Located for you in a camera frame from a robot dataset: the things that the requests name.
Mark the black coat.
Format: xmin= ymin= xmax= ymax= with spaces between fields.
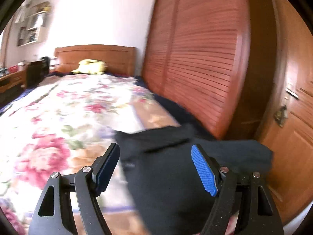
xmin=115 ymin=124 xmax=273 ymax=234

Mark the wooden door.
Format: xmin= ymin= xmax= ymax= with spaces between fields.
xmin=258 ymin=0 xmax=312 ymax=224

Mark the floral quilt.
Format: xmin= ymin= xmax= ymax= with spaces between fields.
xmin=1 ymin=74 xmax=178 ymax=234

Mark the navy bed sheet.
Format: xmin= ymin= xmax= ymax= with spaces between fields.
xmin=131 ymin=76 xmax=196 ymax=132

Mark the wooden desk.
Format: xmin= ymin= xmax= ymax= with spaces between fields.
xmin=0 ymin=69 xmax=27 ymax=108

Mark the black bag on chair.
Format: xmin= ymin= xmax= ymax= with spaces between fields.
xmin=26 ymin=56 xmax=50 ymax=88

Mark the wooden louvered wardrobe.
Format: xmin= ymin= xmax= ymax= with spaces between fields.
xmin=142 ymin=0 xmax=277 ymax=139

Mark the red basket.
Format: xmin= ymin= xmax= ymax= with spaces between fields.
xmin=8 ymin=65 xmax=19 ymax=73

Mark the yellow plush toy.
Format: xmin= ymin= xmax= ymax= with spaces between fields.
xmin=72 ymin=60 xmax=107 ymax=75

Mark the wooden headboard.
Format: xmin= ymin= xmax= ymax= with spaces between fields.
xmin=54 ymin=45 xmax=136 ymax=76

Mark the metal door handle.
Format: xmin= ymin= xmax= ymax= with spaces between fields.
xmin=274 ymin=105 xmax=288 ymax=127

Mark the white wall shelf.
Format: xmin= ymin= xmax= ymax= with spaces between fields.
xmin=15 ymin=1 xmax=51 ymax=47

